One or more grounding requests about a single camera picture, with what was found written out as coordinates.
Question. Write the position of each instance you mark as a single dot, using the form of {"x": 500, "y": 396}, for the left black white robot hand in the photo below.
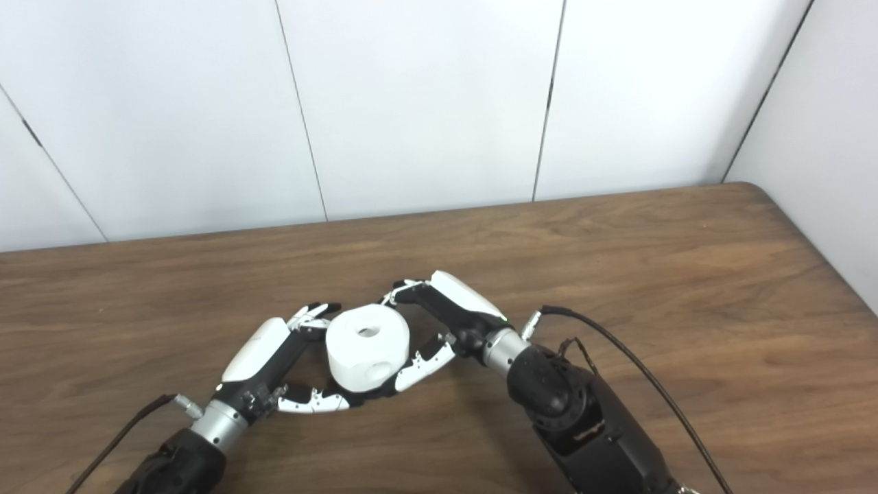
{"x": 260, "y": 357}

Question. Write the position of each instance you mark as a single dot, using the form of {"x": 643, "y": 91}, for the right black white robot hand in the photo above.
{"x": 463, "y": 309}

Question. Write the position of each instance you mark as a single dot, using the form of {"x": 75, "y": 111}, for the round white plastic piece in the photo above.
{"x": 360, "y": 353}

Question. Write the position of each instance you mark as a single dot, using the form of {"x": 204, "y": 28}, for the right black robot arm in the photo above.
{"x": 590, "y": 425}

